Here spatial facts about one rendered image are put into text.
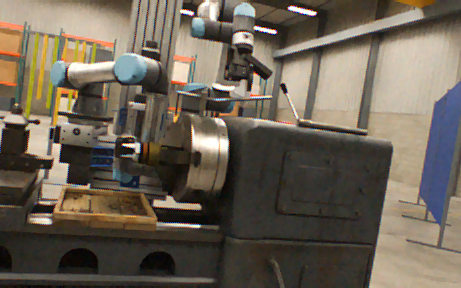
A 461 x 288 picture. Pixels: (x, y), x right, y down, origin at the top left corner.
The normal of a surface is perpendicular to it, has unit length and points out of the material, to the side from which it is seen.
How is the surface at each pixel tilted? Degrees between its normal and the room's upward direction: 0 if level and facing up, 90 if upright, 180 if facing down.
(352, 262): 90
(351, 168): 90
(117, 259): 88
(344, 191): 90
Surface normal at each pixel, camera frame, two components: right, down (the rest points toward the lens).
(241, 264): 0.31, 0.10
